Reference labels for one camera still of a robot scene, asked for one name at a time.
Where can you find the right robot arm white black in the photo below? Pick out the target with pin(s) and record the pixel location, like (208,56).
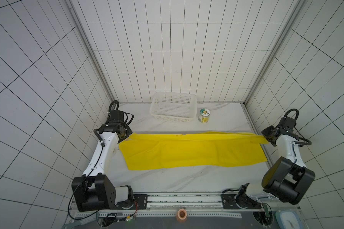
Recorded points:
(288,179)

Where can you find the yellow trousers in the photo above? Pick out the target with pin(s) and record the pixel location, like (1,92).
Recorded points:
(164,151)

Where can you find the small circuit board with cables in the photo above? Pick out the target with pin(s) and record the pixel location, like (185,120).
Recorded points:
(112,218)

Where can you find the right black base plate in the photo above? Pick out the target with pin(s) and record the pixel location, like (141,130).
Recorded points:
(239,201)

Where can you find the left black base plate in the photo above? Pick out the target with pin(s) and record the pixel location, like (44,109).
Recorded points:
(140,201)

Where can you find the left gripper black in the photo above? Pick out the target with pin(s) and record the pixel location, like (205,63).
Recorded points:
(125,134)

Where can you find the white plastic basket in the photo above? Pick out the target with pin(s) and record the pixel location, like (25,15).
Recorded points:
(171,106)

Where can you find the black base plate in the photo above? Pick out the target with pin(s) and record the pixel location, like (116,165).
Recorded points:
(239,201)
(140,201)

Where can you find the white blue device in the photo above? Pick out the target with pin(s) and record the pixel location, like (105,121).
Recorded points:
(288,219)

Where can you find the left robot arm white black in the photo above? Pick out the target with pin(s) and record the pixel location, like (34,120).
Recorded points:
(93,191)

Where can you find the small jar yellow label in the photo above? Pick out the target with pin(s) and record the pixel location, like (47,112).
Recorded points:
(204,115)

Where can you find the aluminium mounting rail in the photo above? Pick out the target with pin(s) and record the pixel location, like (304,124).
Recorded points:
(197,205)

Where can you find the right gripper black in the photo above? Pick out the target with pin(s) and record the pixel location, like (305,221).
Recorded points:
(267,135)

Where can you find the brown tape roll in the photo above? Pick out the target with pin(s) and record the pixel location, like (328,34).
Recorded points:
(181,215)

